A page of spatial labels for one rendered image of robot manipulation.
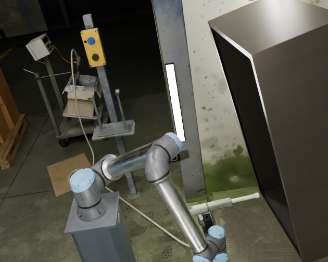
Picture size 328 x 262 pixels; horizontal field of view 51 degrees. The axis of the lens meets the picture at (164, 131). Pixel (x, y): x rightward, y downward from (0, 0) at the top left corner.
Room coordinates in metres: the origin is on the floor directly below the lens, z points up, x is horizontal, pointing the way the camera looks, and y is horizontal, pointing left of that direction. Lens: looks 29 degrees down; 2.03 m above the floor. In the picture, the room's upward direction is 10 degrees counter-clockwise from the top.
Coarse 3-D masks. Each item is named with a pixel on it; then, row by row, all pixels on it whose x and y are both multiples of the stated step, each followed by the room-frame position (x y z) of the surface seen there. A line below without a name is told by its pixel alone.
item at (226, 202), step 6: (228, 198) 1.63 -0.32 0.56; (240, 198) 1.62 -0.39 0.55; (246, 198) 1.61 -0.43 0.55; (252, 198) 1.61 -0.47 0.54; (204, 204) 1.61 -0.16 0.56; (210, 204) 1.60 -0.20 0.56; (216, 204) 1.59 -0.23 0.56; (222, 204) 1.59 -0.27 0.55; (228, 204) 1.59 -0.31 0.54; (192, 210) 1.59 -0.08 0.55; (198, 210) 1.58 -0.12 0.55; (204, 210) 1.58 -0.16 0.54; (210, 210) 1.59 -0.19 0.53; (216, 210) 1.60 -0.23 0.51
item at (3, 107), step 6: (6, 102) 4.28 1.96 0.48; (12, 102) 4.50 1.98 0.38; (6, 108) 4.20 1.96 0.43; (12, 108) 4.41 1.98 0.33; (6, 114) 4.20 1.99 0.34; (12, 114) 4.32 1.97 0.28; (18, 114) 4.52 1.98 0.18; (6, 120) 4.20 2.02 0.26; (12, 120) 4.24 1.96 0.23; (12, 126) 4.20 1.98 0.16
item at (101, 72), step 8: (88, 16) 2.50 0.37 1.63; (88, 24) 2.50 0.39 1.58; (104, 72) 2.50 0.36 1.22; (104, 80) 2.50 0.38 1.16; (104, 88) 2.50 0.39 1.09; (104, 96) 2.50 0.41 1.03; (112, 96) 2.54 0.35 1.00; (112, 104) 2.50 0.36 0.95; (112, 112) 2.50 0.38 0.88; (112, 120) 2.50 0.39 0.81; (120, 144) 2.50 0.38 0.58; (120, 152) 2.50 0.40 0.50; (128, 176) 2.50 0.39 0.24; (128, 184) 2.50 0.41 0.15; (136, 192) 2.51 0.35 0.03
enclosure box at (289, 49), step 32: (288, 0) 1.54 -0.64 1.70; (224, 32) 1.46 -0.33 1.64; (256, 32) 1.31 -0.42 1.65; (288, 32) 1.19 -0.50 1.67; (320, 32) 1.14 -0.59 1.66; (224, 64) 1.73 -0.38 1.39; (256, 64) 1.13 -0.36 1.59; (288, 64) 1.13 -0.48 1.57; (320, 64) 1.14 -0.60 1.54; (256, 96) 1.74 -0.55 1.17; (288, 96) 1.13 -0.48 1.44; (320, 96) 1.14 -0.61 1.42; (256, 128) 1.74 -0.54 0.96; (288, 128) 1.13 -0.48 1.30; (320, 128) 1.14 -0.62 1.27; (256, 160) 1.74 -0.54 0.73; (288, 160) 1.14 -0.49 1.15; (320, 160) 1.14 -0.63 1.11; (288, 192) 1.14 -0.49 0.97; (320, 192) 1.14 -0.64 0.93; (288, 224) 1.42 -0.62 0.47; (320, 224) 1.15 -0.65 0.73; (320, 256) 1.15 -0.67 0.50
